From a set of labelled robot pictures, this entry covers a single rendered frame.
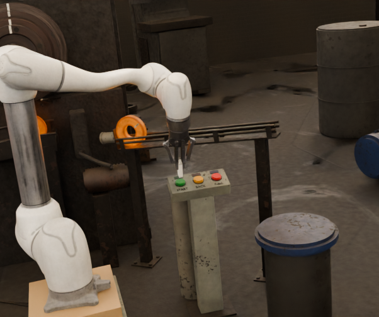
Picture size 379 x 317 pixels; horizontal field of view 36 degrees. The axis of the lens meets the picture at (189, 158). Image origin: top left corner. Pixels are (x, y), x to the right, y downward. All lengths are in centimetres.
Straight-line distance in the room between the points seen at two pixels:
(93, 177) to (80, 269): 98
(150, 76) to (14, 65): 57
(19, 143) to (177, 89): 57
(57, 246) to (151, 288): 100
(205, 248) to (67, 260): 72
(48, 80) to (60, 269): 61
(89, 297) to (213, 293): 71
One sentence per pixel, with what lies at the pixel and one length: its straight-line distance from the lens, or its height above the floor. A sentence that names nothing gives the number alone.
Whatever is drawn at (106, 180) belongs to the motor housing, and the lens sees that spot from 291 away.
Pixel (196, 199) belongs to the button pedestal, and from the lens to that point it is 238.
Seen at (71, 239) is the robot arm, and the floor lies 62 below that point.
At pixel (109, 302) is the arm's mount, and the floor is 39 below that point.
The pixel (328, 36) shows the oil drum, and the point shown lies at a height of 82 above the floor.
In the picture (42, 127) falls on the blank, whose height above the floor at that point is 74.
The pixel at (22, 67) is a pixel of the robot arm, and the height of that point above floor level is 118.
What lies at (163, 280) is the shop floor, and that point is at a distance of 292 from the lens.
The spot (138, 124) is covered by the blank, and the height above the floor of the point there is 74.
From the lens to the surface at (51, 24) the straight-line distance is 293.
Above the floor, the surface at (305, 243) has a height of 43.
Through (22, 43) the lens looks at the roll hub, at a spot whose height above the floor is 117.
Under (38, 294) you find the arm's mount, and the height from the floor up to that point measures 39.
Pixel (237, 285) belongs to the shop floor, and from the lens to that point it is 282.
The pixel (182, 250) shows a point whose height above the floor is 25.
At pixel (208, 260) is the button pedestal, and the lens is 250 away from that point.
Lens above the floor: 140
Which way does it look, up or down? 17 degrees down
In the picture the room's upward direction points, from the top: 6 degrees counter-clockwise
